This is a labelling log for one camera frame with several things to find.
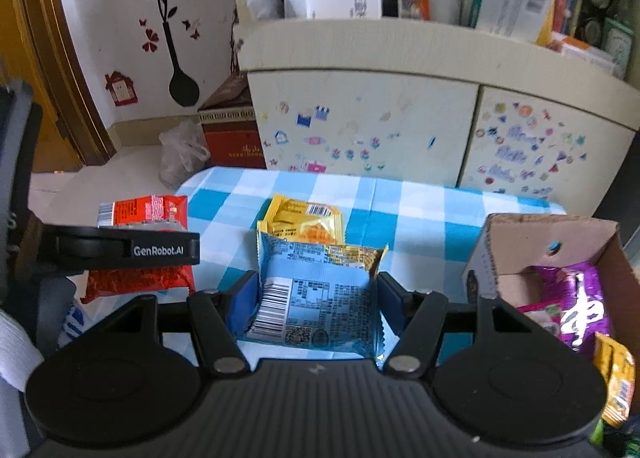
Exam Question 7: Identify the cream shelf cabinet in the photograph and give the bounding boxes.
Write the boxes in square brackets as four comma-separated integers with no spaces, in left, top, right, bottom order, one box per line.
[235,0,640,219]

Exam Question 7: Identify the blue white checked tablecloth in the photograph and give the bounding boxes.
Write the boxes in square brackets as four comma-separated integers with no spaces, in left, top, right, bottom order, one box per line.
[57,165,568,364]

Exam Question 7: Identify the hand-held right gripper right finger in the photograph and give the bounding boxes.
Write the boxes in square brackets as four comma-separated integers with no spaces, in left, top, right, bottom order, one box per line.
[376,272,533,379]

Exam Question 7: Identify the white blue plastic bag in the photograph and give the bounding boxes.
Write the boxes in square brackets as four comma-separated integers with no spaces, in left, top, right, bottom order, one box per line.
[59,295,103,351]

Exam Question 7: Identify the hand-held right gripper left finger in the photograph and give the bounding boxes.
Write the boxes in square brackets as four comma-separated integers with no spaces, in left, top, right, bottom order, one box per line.
[97,269,262,379]

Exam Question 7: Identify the red house wall sticker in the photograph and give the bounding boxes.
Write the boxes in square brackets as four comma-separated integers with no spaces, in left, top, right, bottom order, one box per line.
[104,70,137,106]

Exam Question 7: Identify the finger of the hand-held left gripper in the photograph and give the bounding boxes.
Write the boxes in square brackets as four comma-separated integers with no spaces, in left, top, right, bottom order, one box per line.
[42,224,201,273]

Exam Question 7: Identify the white orange flat box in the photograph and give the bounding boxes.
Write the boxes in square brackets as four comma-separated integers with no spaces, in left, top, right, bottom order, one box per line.
[550,33,621,76]

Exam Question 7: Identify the cabinet door purple script stickers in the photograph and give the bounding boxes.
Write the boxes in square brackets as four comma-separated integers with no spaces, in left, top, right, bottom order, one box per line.
[457,85,640,219]

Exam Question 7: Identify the yellow box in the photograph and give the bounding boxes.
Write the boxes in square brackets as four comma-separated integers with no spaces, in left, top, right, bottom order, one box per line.
[535,0,558,46]

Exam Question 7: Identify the pack of green-labelled bottles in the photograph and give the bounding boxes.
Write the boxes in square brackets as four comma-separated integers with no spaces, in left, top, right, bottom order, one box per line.
[575,0,640,79]

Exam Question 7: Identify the person's left forearm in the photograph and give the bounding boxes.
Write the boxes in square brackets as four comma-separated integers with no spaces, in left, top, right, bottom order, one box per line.
[0,308,48,394]

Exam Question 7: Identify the yellow orange snack packet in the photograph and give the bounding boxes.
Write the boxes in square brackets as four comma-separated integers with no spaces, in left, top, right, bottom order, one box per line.
[592,333,636,426]

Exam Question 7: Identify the multicoloured striped box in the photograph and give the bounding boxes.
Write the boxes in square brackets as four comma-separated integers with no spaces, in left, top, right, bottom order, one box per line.
[552,0,586,36]

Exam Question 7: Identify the red snack packet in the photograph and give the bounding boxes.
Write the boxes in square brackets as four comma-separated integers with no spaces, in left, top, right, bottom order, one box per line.
[82,194,197,305]

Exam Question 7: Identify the brown cardboard box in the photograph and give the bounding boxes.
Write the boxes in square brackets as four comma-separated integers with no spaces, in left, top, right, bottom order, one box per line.
[462,213,640,439]

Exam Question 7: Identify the grey plastic bag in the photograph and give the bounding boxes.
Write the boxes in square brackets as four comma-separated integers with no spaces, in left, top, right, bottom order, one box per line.
[159,120,211,189]

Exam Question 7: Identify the dark red box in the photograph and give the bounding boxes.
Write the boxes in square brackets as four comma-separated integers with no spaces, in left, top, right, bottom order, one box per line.
[197,70,266,169]

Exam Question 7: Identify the light blue snack packet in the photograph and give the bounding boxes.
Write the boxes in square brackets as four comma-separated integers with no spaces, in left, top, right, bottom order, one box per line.
[244,230,390,358]

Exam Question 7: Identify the purple snack packet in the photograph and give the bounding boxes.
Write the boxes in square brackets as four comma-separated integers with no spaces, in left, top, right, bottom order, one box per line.
[530,262,613,354]

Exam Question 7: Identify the wooden door frame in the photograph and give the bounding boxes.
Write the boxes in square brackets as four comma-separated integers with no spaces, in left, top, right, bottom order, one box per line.
[0,0,118,171]

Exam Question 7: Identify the pink white snack packet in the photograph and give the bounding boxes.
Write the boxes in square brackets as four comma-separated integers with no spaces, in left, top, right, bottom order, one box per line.
[515,303,563,339]

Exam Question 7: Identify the cabinet door house stickers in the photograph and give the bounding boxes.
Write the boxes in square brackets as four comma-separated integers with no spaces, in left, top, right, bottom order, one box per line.
[250,70,481,187]

